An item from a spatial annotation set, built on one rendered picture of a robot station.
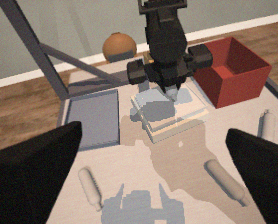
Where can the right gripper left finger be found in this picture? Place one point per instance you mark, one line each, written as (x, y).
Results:
(33, 172)

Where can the red open box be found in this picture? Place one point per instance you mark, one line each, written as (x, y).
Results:
(235, 61)

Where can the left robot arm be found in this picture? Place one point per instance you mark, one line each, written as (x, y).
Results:
(167, 41)

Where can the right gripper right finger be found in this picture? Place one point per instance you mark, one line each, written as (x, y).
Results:
(256, 160)

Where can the white gas cylinder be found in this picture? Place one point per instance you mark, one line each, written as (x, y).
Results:
(268, 126)

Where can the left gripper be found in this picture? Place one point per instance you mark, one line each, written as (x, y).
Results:
(136, 75)

